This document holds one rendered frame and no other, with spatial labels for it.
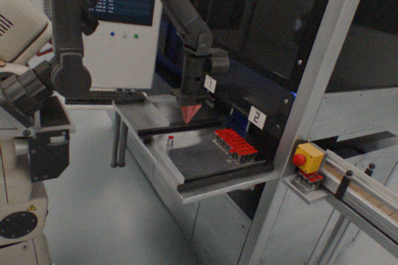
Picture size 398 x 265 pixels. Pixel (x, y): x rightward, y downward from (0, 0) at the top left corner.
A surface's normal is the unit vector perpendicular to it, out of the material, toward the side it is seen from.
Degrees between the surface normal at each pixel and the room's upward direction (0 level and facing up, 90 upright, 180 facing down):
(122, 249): 0
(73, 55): 86
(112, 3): 90
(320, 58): 90
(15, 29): 90
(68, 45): 72
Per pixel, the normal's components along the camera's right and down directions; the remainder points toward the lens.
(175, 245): 0.18, -0.88
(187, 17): 0.35, 0.29
